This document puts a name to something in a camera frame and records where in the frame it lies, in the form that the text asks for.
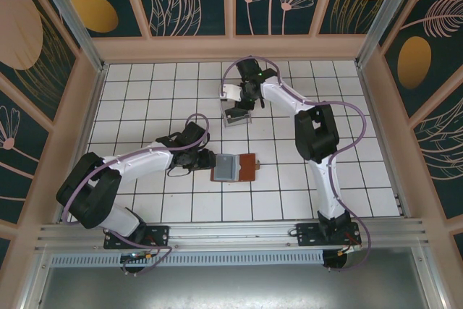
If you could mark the black credit card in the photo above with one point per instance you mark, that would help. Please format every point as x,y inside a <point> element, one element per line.
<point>240,119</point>

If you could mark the brown leather card holder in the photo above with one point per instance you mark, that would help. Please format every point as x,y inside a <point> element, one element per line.
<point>247,168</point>

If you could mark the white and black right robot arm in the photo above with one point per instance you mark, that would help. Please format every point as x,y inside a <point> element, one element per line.
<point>285,97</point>

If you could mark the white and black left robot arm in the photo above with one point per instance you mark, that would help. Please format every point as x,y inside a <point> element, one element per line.
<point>144,162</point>

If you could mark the small circuit board with LED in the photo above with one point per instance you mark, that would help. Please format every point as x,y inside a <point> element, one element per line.
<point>135,256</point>

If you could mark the grey metal sheet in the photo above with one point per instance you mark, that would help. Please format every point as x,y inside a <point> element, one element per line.
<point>231,287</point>

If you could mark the aluminium mounting rail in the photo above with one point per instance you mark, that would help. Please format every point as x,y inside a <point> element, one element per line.
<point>231,231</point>

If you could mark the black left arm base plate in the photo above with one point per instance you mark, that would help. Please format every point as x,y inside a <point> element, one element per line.
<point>161,234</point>

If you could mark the thin aluminium table edge rail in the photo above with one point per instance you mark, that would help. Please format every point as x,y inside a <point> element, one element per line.
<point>95,106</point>
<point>371,106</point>

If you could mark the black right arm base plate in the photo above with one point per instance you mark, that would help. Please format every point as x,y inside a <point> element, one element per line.
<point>307,236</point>

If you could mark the aluminium corner post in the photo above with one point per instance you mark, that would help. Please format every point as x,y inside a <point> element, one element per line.
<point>72,16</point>
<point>388,16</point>

